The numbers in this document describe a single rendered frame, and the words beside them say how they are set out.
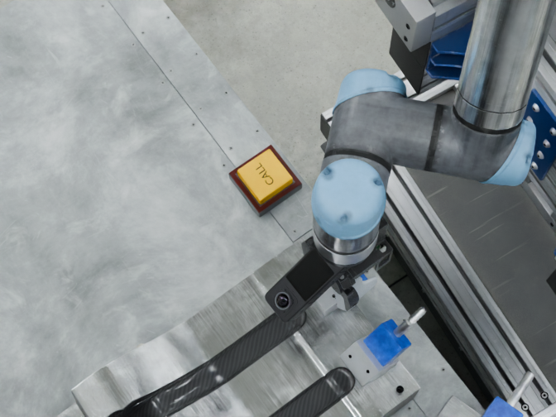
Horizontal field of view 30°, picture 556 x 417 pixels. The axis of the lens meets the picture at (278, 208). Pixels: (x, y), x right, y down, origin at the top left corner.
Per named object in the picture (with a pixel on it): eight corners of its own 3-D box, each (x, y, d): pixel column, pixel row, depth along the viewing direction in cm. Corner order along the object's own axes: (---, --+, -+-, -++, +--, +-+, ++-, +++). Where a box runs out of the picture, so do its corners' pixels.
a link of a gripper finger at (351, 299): (362, 312, 134) (356, 283, 127) (353, 319, 134) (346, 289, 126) (341, 287, 136) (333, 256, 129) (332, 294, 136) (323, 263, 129)
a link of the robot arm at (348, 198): (395, 156, 108) (380, 232, 105) (387, 192, 118) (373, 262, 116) (321, 141, 109) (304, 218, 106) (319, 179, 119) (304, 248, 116)
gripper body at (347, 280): (391, 264, 133) (399, 236, 121) (337, 303, 131) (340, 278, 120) (355, 218, 135) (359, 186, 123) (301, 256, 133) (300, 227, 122)
